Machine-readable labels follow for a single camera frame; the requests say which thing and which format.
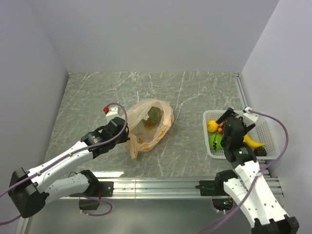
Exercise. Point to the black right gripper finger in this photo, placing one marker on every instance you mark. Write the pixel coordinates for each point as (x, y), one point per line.
(248, 128)
(225, 115)

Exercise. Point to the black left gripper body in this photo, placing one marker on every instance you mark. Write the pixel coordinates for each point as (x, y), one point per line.
(123, 138)

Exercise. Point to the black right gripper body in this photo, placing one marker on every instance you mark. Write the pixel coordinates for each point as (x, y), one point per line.
(223, 142)

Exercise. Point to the bright green apple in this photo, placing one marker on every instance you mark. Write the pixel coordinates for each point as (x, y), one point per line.
(215, 142)

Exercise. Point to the yellow pear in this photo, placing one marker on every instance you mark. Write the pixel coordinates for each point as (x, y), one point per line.
(212, 126)

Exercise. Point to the orange translucent plastic bag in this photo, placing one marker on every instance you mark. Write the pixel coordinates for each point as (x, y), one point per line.
(144, 137)

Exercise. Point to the green round fruit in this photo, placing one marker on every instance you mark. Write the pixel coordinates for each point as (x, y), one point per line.
(154, 116)

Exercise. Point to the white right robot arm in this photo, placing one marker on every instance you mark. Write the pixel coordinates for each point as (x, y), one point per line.
(245, 182)

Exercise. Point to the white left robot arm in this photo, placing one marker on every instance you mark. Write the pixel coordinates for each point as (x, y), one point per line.
(32, 189)

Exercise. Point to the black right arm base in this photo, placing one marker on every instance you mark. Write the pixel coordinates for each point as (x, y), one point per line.
(221, 201)

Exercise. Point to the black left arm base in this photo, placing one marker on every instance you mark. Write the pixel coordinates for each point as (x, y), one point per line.
(103, 190)

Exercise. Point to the small red fruit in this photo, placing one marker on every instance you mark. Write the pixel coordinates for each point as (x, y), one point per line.
(220, 129)

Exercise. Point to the dark brown round fruit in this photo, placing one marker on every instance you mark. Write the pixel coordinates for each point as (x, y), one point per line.
(260, 151)

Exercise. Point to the yellow banana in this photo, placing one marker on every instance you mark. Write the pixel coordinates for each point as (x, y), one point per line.
(251, 143)

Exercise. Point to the white perforated plastic basket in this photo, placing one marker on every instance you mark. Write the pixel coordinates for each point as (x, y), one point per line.
(262, 133)

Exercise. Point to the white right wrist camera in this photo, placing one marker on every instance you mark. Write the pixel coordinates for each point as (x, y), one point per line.
(249, 117)

